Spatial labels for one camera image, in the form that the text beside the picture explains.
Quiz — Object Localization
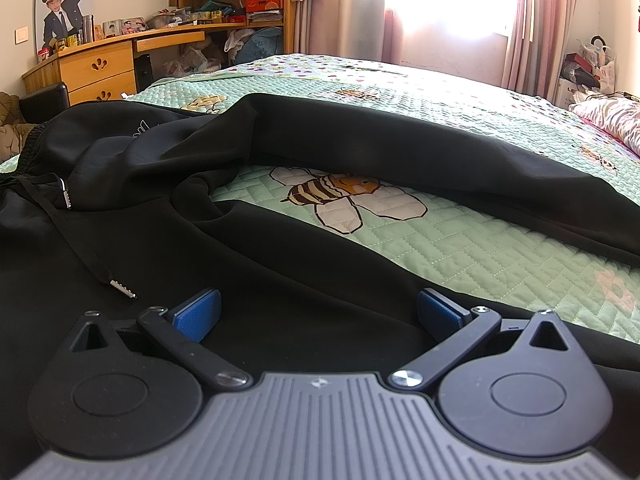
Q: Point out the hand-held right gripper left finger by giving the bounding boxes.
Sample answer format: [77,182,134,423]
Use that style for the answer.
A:
[70,287,252,390]

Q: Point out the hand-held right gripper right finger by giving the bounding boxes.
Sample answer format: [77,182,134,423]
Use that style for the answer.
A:
[392,288,571,391]

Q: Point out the black sweatpants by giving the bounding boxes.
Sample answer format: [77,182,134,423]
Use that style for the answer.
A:
[0,92,640,461]

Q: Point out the green quilted bee bedspread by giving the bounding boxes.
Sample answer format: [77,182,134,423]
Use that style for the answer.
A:
[0,52,640,346]

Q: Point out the floral white duvet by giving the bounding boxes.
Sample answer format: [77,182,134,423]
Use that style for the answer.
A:
[570,96,640,156]

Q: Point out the black leather chair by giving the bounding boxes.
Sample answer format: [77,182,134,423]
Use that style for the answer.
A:
[19,82,68,123]

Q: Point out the wooden desk with drawers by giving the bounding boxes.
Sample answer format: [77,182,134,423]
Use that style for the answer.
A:
[21,22,286,108]

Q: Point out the teal bag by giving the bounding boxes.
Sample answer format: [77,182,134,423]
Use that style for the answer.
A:
[240,27,283,61]

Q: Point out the white plastic bag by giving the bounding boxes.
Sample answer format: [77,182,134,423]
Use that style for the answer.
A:
[577,35,616,96]

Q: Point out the pink curtain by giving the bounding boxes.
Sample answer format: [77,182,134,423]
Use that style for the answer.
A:
[295,0,406,63]
[502,0,588,98]

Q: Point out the wooden bookshelf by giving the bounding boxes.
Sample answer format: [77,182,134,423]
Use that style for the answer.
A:
[176,0,296,56]

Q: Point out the wall poster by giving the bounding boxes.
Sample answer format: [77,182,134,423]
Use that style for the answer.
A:
[34,0,96,63]

